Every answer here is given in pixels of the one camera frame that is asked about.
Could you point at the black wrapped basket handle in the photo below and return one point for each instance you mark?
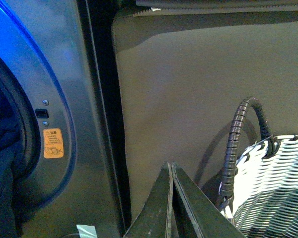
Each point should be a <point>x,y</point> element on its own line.
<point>229,167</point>

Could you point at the grey front-load washing machine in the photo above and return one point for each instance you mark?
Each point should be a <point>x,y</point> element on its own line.
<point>57,70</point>

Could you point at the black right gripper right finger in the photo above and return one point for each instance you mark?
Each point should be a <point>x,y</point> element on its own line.
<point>195,215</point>

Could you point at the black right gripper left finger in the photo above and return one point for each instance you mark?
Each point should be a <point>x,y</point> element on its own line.
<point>155,218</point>

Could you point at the orange warning sticker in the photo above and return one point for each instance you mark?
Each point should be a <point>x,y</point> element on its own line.
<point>53,143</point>

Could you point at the navy blue knit garment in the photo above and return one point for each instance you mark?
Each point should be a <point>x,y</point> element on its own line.
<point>9,146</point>

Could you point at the white woven laundry basket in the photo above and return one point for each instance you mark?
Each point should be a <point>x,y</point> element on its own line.
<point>265,203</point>

